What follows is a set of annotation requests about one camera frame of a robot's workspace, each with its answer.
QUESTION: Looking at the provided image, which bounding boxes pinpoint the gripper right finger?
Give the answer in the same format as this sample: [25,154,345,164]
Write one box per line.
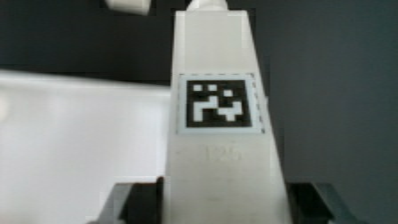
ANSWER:
[288,182,355,224]

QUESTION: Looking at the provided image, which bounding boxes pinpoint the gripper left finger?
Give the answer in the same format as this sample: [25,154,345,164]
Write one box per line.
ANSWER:
[87,177,163,224]

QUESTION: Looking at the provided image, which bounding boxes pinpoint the white leg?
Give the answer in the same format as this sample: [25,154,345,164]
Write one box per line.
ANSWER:
[105,0,151,15]
[163,0,293,224]

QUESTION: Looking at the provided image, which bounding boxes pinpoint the white desk top tray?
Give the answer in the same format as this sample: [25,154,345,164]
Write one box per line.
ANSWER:
[0,69,170,224]

